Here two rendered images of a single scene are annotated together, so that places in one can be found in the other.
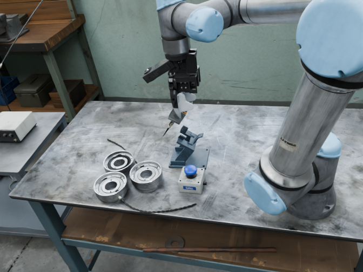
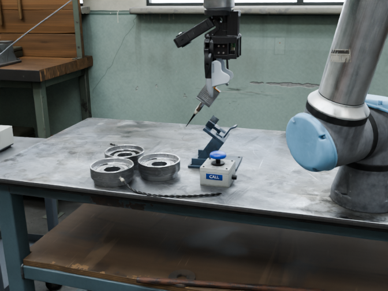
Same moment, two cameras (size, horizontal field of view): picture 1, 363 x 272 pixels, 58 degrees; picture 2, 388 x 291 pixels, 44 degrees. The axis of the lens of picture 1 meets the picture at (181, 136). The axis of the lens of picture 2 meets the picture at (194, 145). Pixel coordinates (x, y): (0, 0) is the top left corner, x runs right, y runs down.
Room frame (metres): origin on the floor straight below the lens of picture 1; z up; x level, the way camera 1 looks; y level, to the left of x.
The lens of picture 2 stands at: (-0.36, 0.07, 1.25)
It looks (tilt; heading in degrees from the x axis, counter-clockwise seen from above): 18 degrees down; 358
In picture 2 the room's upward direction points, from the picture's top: 1 degrees counter-clockwise
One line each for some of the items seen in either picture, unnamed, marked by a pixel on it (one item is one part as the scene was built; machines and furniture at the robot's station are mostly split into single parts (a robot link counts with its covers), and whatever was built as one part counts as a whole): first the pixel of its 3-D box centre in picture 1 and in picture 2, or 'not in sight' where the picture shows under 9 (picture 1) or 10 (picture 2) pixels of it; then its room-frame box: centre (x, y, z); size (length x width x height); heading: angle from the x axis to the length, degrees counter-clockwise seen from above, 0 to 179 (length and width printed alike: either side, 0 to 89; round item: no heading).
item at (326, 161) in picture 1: (312, 156); (370, 126); (0.60, -0.32, 0.97); 0.13 x 0.12 x 0.14; 121
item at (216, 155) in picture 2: (190, 174); (217, 161); (0.73, -0.01, 0.85); 0.04 x 0.04 x 0.05
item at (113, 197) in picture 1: (111, 187); (112, 172); (0.75, 0.24, 0.82); 0.10 x 0.10 x 0.04
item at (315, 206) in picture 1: (308, 187); (368, 177); (0.61, -0.33, 0.85); 0.15 x 0.15 x 0.10
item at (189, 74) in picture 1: (182, 70); (222, 34); (0.85, -0.03, 1.14); 0.09 x 0.08 x 0.12; 74
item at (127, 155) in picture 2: (119, 164); (125, 157); (0.86, 0.22, 0.82); 0.10 x 0.10 x 0.04
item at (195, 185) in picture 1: (193, 179); (220, 172); (0.73, -0.02, 0.82); 0.08 x 0.07 x 0.05; 71
